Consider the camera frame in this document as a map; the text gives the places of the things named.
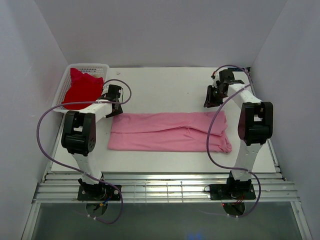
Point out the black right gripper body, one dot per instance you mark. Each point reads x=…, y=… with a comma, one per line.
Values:
x=214, y=97

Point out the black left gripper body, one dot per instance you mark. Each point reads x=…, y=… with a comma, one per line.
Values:
x=116, y=112

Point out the pink t shirt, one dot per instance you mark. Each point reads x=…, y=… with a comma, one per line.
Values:
x=170, y=132

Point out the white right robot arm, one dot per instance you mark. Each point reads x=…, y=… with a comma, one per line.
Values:
x=255, y=124

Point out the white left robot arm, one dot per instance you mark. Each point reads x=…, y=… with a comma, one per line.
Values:
x=79, y=133

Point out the white plastic mesh basket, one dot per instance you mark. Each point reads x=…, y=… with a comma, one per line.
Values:
x=97, y=70

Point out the red t shirt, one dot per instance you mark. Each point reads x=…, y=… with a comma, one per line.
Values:
x=84, y=87

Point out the blue corner label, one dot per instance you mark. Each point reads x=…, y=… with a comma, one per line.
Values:
x=236, y=69

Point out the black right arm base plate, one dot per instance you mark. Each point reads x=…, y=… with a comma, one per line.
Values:
x=223, y=192

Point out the aluminium rail frame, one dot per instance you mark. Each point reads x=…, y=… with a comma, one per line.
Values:
x=161, y=188

